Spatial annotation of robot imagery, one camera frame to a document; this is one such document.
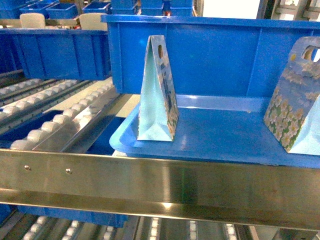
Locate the white roller track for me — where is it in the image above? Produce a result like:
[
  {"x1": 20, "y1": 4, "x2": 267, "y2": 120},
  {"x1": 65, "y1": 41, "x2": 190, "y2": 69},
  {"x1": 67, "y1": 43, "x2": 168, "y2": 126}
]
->
[{"x1": 10, "y1": 79, "x2": 116, "y2": 152}]

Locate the stainless steel front rail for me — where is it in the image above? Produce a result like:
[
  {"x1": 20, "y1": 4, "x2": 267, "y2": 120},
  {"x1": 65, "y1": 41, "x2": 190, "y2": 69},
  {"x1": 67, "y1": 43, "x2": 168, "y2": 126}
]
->
[{"x1": 0, "y1": 149, "x2": 320, "y2": 231}]

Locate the blue crate on left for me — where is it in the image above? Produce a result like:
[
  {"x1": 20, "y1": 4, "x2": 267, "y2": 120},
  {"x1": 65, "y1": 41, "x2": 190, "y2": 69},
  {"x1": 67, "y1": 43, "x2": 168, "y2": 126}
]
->
[{"x1": 0, "y1": 28, "x2": 111, "y2": 81}]

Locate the blue plastic tray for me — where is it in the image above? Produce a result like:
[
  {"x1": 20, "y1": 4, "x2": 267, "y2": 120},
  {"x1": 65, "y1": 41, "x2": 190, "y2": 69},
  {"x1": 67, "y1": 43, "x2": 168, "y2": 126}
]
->
[{"x1": 109, "y1": 95, "x2": 320, "y2": 169}]

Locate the large blue crate behind tray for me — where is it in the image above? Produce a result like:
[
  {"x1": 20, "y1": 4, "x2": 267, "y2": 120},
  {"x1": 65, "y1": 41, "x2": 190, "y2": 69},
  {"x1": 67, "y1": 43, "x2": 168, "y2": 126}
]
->
[{"x1": 101, "y1": 14, "x2": 320, "y2": 97}]

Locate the flower gift bag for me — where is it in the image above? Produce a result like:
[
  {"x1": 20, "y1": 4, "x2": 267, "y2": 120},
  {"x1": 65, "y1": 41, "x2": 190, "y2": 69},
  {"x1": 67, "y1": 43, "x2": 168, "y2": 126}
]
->
[
  {"x1": 137, "y1": 35, "x2": 179, "y2": 142},
  {"x1": 263, "y1": 36, "x2": 320, "y2": 156}
]

